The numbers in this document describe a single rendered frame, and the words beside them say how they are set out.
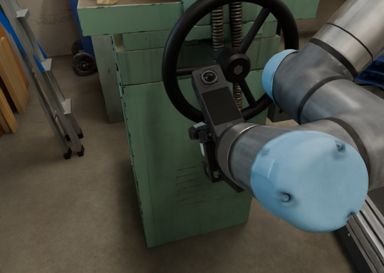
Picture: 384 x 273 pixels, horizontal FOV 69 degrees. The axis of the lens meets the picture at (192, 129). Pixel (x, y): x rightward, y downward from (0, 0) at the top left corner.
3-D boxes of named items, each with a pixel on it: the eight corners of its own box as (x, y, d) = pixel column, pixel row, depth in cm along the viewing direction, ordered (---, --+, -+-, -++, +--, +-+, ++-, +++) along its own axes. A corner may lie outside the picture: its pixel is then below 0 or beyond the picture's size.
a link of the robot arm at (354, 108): (379, 68, 31) (292, 87, 30) (490, 120, 23) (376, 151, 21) (360, 125, 36) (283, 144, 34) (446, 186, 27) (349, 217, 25)
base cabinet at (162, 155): (146, 250, 110) (119, 88, 70) (130, 158, 156) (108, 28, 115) (248, 223, 120) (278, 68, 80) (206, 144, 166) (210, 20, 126)
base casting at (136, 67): (119, 87, 70) (114, 51, 65) (108, 28, 115) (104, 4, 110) (277, 67, 80) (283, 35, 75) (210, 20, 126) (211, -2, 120)
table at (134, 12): (79, 51, 54) (72, 18, 50) (83, 15, 78) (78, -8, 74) (341, 27, 68) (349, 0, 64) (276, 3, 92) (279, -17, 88)
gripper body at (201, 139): (201, 173, 46) (223, 197, 35) (191, 123, 45) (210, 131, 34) (243, 163, 48) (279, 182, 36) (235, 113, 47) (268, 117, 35)
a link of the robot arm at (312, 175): (388, 223, 21) (287, 256, 20) (303, 182, 32) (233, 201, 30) (377, 121, 20) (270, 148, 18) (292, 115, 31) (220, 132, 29)
